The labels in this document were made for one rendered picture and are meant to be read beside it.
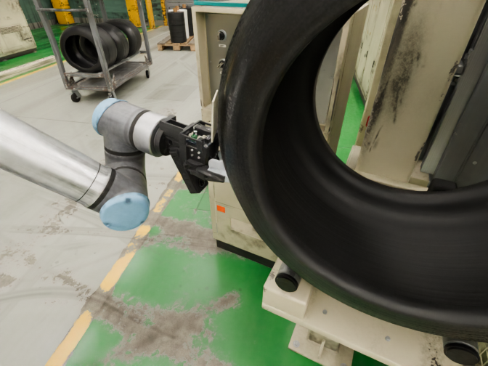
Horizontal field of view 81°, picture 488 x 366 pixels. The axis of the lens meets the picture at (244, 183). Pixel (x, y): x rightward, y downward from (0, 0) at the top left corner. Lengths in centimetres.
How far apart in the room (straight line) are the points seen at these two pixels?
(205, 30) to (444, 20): 81
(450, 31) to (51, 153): 73
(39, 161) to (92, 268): 139
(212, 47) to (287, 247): 93
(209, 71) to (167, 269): 110
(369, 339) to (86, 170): 61
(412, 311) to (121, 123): 61
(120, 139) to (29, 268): 153
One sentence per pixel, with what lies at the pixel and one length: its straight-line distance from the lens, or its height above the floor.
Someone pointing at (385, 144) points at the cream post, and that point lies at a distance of 76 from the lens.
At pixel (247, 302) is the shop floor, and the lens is 159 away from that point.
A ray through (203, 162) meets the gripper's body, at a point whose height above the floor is 107.
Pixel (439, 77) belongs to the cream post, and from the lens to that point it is 71.
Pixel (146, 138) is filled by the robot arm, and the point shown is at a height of 110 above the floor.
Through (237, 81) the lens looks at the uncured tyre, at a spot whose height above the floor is 126.
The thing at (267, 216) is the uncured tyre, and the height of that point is 108.
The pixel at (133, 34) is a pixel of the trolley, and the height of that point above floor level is 66.
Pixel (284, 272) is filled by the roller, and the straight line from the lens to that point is 56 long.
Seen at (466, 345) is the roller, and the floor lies 92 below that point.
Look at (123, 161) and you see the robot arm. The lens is 70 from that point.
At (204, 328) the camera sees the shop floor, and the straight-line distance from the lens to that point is 154.
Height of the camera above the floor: 137
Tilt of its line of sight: 37 degrees down
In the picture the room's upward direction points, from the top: straight up
